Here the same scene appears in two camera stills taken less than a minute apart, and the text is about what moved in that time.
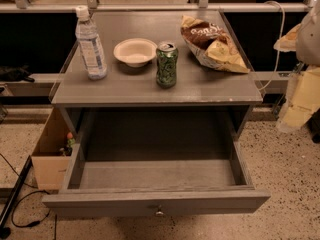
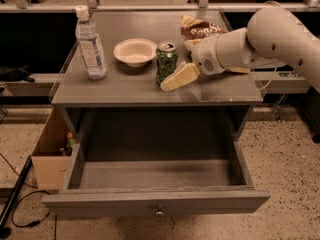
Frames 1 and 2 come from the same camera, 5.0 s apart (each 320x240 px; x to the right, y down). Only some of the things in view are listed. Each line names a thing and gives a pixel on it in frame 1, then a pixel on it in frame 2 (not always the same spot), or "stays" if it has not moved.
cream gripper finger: (288, 43) -> (186, 73)
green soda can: (167, 56) stays
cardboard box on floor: (49, 164) stays
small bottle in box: (70, 143) stays
